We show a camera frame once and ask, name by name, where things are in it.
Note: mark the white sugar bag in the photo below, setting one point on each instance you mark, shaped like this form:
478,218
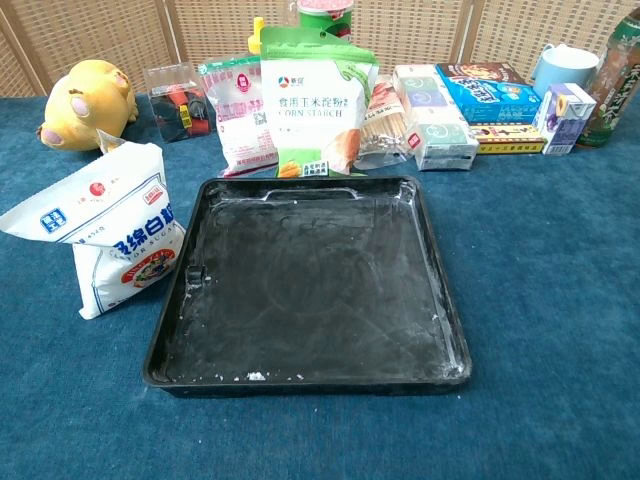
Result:
115,225

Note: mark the black baking tray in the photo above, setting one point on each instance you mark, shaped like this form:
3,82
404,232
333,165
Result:
310,280

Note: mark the bamboo skewers pack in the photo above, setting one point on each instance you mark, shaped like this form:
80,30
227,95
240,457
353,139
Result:
380,130

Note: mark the white bag with pink print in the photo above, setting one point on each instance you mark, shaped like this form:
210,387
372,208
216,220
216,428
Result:
240,125

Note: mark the green white corn starch bag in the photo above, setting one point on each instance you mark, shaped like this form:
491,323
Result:
310,100

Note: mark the tissue packs bundle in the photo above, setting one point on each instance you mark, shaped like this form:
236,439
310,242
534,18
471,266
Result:
435,125

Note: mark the clear plastic box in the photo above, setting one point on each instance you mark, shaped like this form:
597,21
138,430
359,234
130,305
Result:
175,110

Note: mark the yellow red flat box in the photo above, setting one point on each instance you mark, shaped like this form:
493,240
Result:
505,140

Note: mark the yellow plastic clip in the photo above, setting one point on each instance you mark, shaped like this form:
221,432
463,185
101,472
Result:
256,37

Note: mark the blue snack box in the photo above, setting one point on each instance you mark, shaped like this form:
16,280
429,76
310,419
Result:
485,95

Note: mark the green red snack can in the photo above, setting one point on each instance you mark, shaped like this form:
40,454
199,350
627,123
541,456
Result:
325,15

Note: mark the blue table cloth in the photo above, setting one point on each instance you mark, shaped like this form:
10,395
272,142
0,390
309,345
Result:
550,300

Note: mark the purple white juice carton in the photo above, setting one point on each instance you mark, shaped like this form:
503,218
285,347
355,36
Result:
562,125

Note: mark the yellow plush toy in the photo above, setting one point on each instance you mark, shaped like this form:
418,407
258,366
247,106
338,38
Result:
85,105

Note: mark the light blue mug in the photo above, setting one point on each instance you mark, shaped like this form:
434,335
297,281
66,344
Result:
565,67

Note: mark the woven rattan folding screen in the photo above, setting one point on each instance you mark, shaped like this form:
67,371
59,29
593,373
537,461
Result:
100,30

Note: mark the green tea bottle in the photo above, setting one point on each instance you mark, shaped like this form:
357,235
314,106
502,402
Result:
612,90

